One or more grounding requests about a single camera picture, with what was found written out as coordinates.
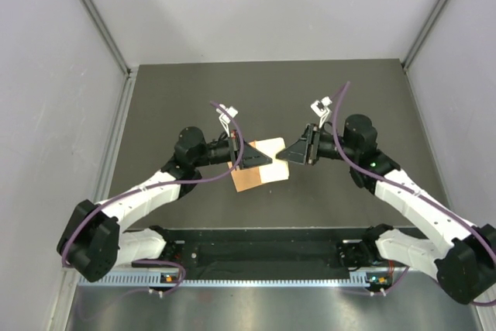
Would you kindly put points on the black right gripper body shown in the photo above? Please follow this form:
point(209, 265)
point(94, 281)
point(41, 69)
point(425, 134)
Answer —
point(322, 146)

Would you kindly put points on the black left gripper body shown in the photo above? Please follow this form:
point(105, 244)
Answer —
point(225, 151)

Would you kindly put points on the cream paper letter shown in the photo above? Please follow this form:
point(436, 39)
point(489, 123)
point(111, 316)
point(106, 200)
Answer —
point(278, 170)

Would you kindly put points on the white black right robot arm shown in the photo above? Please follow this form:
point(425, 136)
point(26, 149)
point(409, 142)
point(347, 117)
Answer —
point(454, 252)

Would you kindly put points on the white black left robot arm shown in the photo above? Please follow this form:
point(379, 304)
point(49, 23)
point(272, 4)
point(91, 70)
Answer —
point(97, 239)

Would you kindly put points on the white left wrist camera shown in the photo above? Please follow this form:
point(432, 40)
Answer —
point(226, 114)

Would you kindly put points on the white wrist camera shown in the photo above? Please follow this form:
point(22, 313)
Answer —
point(322, 108)
point(226, 114)

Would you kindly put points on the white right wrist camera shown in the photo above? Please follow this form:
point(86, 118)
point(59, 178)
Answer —
point(322, 108)

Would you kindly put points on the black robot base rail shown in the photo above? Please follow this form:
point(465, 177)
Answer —
point(238, 250)

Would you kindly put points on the right aluminium frame post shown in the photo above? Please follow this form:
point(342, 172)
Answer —
point(425, 30)

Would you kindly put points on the aluminium frame post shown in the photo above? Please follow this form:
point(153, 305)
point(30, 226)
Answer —
point(425, 30)
point(107, 38)

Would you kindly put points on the left aluminium frame post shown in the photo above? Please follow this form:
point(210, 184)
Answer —
point(107, 38)

